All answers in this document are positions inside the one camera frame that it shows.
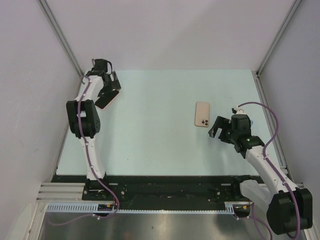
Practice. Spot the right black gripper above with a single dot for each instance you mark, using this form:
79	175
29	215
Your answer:
222	123

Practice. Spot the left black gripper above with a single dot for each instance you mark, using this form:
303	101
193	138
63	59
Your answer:
114	84

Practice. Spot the gold pink smartphone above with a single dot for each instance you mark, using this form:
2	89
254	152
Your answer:
202	114

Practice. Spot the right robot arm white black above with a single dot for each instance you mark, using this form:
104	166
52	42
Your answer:
288	208

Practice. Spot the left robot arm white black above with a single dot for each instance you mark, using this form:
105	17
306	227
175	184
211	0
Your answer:
101	87

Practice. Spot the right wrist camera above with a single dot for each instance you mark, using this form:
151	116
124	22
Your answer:
237	111

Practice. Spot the right aluminium side rail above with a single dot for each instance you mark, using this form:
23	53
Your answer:
271	123

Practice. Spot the left aluminium corner post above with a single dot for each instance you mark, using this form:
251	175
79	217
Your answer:
55	26

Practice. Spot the aluminium corner post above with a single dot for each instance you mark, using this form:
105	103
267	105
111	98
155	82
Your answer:
55	26
279	35

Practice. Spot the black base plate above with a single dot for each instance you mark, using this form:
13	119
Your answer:
178	204

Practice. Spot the right aluminium corner post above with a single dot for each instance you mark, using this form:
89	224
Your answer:
279	35

